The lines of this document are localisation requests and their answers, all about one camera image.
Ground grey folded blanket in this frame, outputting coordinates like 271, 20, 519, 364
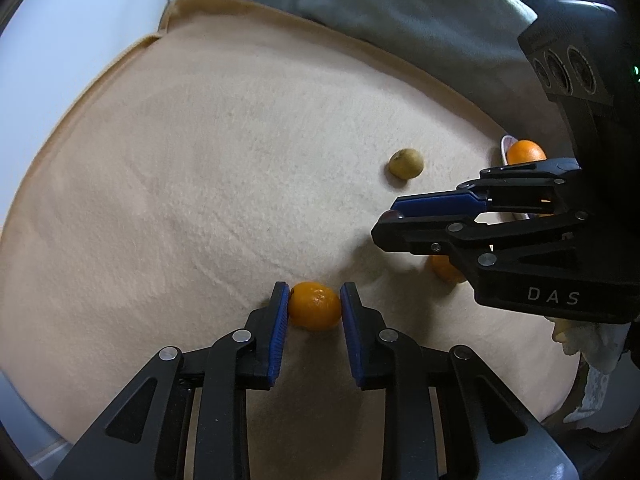
253, 0, 568, 148

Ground small tangerine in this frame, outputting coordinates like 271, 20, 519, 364
288, 282, 342, 332

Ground smooth large orange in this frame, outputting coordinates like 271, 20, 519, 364
506, 140, 547, 165

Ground rough large orange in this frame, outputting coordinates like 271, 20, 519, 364
430, 255, 466, 285

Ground white floral plate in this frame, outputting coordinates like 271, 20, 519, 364
500, 134, 518, 166

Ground longan brown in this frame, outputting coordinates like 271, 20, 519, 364
387, 148, 425, 181

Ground white gloved right hand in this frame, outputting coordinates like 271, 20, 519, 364
549, 318, 631, 424

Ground dark chestnut bottom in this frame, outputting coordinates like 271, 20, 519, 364
381, 210, 404, 220

